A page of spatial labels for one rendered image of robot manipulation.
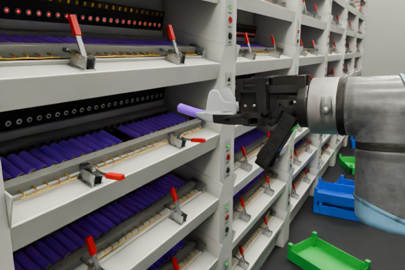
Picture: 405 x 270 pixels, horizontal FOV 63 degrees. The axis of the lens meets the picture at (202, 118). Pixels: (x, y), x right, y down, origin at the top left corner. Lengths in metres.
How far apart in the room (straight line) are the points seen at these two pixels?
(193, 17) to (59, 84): 0.53
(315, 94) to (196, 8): 0.54
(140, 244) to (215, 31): 0.57
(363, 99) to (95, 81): 0.41
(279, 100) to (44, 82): 0.36
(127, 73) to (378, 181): 0.44
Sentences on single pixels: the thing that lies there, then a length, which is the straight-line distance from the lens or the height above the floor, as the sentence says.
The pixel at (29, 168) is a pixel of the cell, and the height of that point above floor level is 0.80.
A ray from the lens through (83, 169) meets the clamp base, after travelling 0.63.
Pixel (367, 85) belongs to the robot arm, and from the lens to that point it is 0.52.
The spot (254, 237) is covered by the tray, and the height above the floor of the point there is 0.17.
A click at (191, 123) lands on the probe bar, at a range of 0.91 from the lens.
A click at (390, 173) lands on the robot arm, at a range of 0.51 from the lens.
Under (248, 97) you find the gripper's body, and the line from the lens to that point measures 0.57.
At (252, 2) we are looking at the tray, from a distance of 1.14.
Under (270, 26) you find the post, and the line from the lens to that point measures 1.62.
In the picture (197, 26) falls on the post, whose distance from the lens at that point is 0.97.
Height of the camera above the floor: 0.99
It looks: 12 degrees down
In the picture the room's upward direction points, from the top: straight up
